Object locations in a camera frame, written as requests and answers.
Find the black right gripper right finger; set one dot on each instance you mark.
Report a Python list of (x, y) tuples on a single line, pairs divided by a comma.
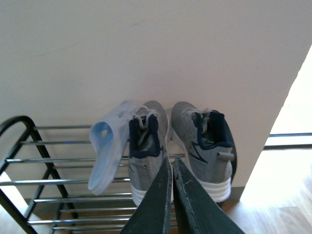
[(196, 212)]

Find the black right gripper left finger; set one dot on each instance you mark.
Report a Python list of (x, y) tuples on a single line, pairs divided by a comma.
[(153, 214)]

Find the grey sneaker one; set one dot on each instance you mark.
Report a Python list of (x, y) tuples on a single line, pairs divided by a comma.
[(208, 145)]

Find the grey sneaker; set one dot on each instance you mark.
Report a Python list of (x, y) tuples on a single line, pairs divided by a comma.
[(150, 131)]

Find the light blue slipper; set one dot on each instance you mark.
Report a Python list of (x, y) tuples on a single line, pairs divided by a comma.
[(108, 138)]

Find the black metal shoe rack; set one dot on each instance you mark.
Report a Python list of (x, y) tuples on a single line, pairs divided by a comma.
[(51, 203)]

